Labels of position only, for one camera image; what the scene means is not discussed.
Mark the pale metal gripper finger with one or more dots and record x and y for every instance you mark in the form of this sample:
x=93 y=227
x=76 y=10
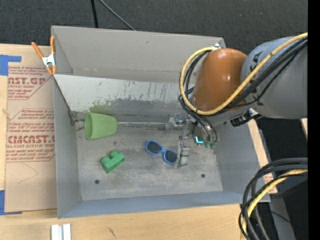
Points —
x=183 y=155
x=172 y=124

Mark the blue sunglasses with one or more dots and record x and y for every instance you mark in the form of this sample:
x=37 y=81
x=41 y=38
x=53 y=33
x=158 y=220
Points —
x=160 y=151

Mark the grey metal bin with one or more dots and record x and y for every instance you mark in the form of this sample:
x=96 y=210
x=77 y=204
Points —
x=150 y=179

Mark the green toy building brick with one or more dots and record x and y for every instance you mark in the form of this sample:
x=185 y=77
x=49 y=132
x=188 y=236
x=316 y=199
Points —
x=112 y=162

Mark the green plastic cup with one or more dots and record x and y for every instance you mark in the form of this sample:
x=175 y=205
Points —
x=100 y=126

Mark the brown cardboard board, red print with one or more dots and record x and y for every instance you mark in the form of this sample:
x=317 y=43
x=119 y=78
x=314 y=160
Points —
x=30 y=159

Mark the black cylinder on white bracket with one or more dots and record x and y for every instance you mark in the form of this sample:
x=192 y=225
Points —
x=239 y=120

